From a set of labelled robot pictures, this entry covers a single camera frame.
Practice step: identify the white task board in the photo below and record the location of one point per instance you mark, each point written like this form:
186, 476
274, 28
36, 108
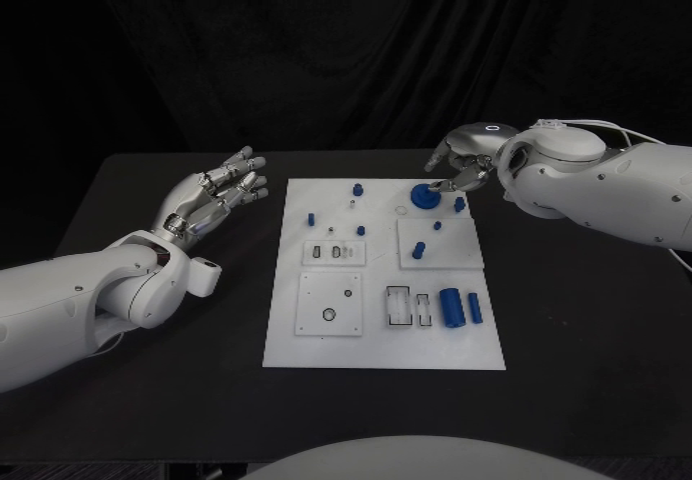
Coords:
378, 348

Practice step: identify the large blue cylinder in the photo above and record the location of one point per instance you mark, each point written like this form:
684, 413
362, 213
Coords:
453, 307

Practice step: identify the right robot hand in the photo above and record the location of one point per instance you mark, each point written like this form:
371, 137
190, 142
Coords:
479, 140

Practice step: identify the short blue cylinder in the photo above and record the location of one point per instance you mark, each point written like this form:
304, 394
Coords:
418, 250

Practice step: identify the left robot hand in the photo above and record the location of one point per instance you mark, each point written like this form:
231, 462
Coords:
195, 202

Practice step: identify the blue gear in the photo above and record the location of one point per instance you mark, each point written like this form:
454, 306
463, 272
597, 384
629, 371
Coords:
423, 199

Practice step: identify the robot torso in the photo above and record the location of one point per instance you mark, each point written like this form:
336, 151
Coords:
433, 461

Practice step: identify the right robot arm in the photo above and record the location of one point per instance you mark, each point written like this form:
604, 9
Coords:
622, 195

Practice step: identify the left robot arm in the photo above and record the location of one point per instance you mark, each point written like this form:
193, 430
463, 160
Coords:
43, 300

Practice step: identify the thin blue cylinder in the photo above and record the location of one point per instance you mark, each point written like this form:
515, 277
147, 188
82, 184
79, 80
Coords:
474, 308

